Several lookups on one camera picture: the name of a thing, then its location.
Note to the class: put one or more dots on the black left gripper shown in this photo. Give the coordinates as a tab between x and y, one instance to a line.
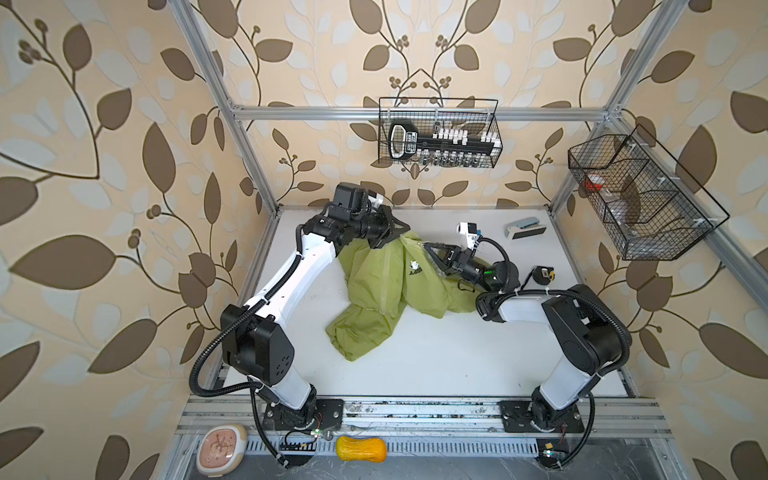
385	228

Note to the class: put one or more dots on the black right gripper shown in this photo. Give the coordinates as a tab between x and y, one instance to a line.
456	260

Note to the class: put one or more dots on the green zip-up hooded jacket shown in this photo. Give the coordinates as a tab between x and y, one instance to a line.
382	283

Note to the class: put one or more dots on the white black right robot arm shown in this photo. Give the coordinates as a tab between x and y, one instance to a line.
592	340

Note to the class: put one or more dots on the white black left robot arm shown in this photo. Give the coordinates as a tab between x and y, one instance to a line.
252	337

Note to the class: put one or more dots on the light blue white stapler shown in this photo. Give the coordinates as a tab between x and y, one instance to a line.
524	228

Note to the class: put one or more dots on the red capped bottle in basket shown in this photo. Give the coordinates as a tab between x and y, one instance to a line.
593	183

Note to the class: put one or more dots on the round beige dish on floor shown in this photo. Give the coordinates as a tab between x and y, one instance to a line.
222	450

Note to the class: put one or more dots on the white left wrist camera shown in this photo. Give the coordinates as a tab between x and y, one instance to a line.
376	200

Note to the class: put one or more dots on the black tape measure with strap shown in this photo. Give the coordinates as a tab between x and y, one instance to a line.
543	275

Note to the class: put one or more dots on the black wire basket back wall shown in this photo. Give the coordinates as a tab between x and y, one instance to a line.
472	114

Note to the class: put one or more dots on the black wire basket wall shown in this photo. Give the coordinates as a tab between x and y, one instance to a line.
472	114
653	207

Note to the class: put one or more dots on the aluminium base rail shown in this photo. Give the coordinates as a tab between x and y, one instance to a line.
447	426

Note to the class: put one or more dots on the black wire basket right wall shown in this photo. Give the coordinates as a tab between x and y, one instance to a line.
653	207

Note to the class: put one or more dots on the aluminium frame strut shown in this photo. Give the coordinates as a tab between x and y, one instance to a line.
184	16

